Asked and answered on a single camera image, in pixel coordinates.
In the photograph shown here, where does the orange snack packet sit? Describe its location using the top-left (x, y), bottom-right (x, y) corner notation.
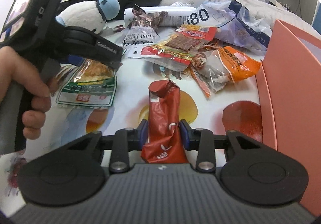
top-left (190, 44), bottom-right (261, 98)

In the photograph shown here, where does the green white snack packet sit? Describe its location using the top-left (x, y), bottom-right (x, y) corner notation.
top-left (54, 59), bottom-right (117, 109)

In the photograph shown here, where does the red yellow tofu snack packet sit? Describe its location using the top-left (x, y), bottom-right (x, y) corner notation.
top-left (141, 24), bottom-right (216, 72)

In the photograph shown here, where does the shrimp flavor snack bag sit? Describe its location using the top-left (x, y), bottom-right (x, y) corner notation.
top-left (122, 5), bottom-right (163, 58)

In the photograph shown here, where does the person's left hand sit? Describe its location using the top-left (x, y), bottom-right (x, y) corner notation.
top-left (1, 46), bottom-right (58, 140)

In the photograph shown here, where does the fruit print tablecloth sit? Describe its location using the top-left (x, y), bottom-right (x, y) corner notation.
top-left (1, 58), bottom-right (262, 216)

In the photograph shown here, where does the white blue plush duck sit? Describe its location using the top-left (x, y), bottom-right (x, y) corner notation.
top-left (56, 0), bottom-right (120, 34)

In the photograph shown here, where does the white cylindrical can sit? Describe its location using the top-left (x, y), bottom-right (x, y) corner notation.
top-left (123, 6), bottom-right (198, 27)

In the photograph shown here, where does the clear plastic bag 080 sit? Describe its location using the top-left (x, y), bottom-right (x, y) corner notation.
top-left (173, 0), bottom-right (272, 54)

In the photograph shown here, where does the salmon pink cardboard box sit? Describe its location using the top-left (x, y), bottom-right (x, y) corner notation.
top-left (256, 20), bottom-right (321, 216)

